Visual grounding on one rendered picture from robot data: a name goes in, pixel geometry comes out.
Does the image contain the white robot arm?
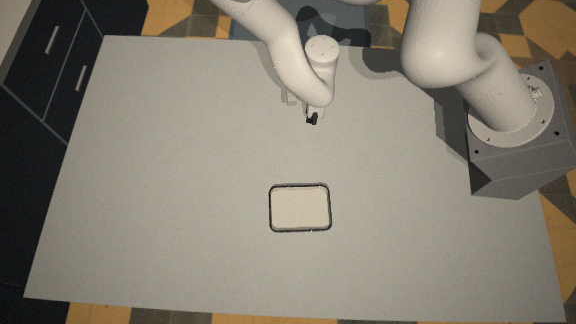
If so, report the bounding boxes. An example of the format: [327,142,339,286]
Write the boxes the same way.
[209,0,554,148]

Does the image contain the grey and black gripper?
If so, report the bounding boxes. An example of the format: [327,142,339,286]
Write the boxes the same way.
[306,104,325,125]

